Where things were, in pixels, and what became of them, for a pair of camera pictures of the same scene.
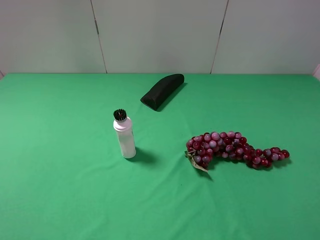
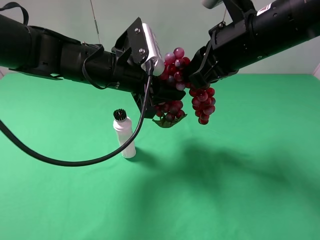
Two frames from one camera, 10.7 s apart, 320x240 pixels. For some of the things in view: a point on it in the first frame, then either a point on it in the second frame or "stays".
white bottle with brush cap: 123,125 stays
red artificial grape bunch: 202,149 → 169,113
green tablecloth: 60,179 stays
